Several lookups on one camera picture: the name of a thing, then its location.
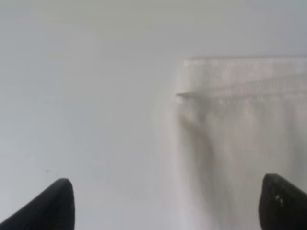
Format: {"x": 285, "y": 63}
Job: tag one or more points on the white towel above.
{"x": 235, "y": 120}

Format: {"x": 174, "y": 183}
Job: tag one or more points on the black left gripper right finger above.
{"x": 282, "y": 205}

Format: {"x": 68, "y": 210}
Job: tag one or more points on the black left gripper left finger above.
{"x": 52, "y": 209}

